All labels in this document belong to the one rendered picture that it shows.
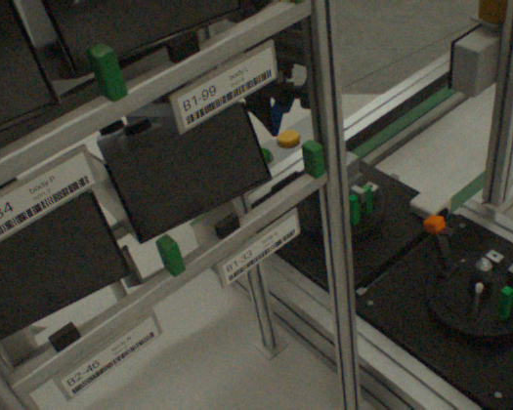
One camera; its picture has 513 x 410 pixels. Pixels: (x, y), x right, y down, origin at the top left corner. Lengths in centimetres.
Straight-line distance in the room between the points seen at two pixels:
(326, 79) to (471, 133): 78
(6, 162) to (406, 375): 59
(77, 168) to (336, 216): 28
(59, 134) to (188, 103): 9
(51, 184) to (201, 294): 71
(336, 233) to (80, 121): 30
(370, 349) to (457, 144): 51
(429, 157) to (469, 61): 36
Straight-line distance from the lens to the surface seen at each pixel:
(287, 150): 116
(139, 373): 101
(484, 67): 88
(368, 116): 122
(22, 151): 38
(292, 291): 92
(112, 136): 73
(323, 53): 49
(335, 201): 58
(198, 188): 54
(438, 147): 122
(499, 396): 82
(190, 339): 102
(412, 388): 82
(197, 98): 42
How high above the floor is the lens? 166
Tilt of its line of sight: 42 degrees down
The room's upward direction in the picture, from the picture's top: 12 degrees counter-clockwise
